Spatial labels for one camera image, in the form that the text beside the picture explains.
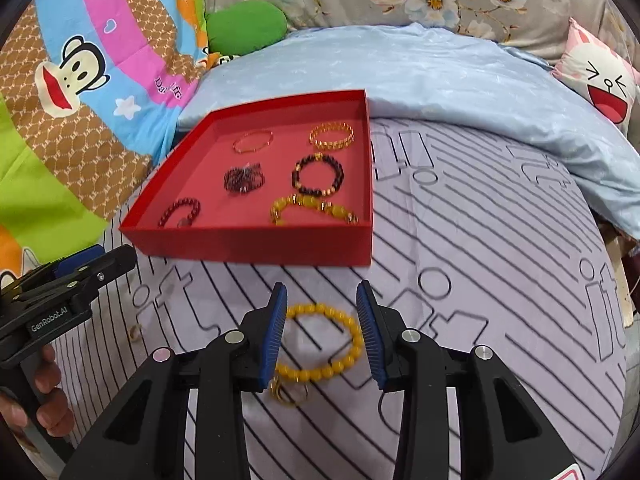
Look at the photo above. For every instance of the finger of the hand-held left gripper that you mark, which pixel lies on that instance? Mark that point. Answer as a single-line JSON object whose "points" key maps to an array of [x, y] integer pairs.
{"points": [[110, 267], [65, 264]]}

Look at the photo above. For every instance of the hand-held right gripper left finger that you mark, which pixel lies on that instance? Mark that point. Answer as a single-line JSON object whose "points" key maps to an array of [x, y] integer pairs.
{"points": [[274, 340]]}

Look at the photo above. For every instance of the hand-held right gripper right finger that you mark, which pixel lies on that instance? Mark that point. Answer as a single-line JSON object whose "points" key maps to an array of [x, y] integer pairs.
{"points": [[372, 340]]}

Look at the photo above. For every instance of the red cardboard box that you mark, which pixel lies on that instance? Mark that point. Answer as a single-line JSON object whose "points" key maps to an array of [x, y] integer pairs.
{"points": [[250, 245]]}

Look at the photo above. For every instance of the thin gold bangle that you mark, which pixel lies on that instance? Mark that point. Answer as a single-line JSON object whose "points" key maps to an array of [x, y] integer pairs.
{"points": [[269, 136]]}

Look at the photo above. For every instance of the person's left hand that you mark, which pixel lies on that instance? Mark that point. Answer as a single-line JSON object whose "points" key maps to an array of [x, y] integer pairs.
{"points": [[56, 410]]}

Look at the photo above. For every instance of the small gold trinket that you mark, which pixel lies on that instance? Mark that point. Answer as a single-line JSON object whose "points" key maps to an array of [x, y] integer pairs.
{"points": [[134, 332]]}

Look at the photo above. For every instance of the cartoon monkey blanket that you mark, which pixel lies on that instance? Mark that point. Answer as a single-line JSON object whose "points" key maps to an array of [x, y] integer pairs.
{"points": [[100, 160]]}

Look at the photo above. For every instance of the grey striped bed sheet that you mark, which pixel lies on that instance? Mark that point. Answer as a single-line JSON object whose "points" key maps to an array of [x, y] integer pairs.
{"points": [[475, 260]]}

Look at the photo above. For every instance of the light blue quilt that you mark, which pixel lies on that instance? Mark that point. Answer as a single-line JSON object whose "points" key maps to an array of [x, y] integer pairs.
{"points": [[425, 75]]}

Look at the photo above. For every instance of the green pillow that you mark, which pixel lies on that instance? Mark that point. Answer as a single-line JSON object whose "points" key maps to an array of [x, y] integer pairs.
{"points": [[245, 25]]}

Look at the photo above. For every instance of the laughing cat face pillow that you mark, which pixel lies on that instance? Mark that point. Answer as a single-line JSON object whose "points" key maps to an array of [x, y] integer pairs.
{"points": [[600, 80]]}

